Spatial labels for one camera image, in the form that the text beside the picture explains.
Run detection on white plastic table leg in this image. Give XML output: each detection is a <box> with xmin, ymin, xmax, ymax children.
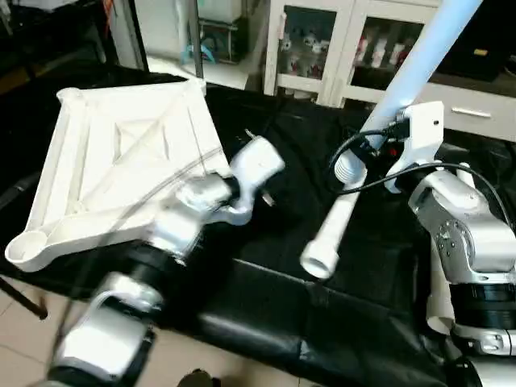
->
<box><xmin>299</xmin><ymin>189</ymin><xmax>360</xmax><ymax>281</ymax></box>
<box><xmin>332</xmin><ymin>0</ymin><xmax>484</xmax><ymax>195</ymax></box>
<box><xmin>425</xmin><ymin>262</ymin><xmax>454</xmax><ymax>336</ymax></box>

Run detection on white plastic table top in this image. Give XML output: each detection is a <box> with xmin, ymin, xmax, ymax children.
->
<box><xmin>3</xmin><ymin>78</ymin><xmax>256</xmax><ymax>273</ymax></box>

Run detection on white drawer unit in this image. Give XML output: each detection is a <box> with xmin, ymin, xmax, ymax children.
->
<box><xmin>430</xmin><ymin>79</ymin><xmax>516</xmax><ymax>144</ymax></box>

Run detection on white glass door cabinet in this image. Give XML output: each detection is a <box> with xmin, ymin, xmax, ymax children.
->
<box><xmin>264</xmin><ymin>0</ymin><xmax>453</xmax><ymax>110</ymax></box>

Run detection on black speaker box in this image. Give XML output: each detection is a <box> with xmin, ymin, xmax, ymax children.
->
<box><xmin>458</xmin><ymin>23</ymin><xmax>516</xmax><ymax>83</ymax></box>

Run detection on black mat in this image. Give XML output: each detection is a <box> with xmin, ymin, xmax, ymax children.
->
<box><xmin>0</xmin><ymin>64</ymin><xmax>516</xmax><ymax>387</ymax></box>

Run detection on clear plastic storage box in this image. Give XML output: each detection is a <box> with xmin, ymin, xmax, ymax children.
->
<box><xmin>197</xmin><ymin>19</ymin><xmax>244</xmax><ymax>65</ymax></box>

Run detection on grey metal pole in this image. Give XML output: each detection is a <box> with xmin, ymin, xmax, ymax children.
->
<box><xmin>186</xmin><ymin>0</ymin><xmax>204</xmax><ymax>81</ymax></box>

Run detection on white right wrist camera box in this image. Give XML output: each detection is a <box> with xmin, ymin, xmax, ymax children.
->
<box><xmin>385</xmin><ymin>100</ymin><xmax>446</xmax><ymax>195</ymax></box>

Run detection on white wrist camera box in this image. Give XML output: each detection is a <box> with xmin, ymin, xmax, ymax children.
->
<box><xmin>227</xmin><ymin>136</ymin><xmax>286</xmax><ymax>210</ymax></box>
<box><xmin>385</xmin><ymin>100</ymin><xmax>446</xmax><ymax>195</ymax></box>

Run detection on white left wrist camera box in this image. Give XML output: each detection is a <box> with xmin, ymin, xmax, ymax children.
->
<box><xmin>227</xmin><ymin>136</ymin><xmax>286</xmax><ymax>210</ymax></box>

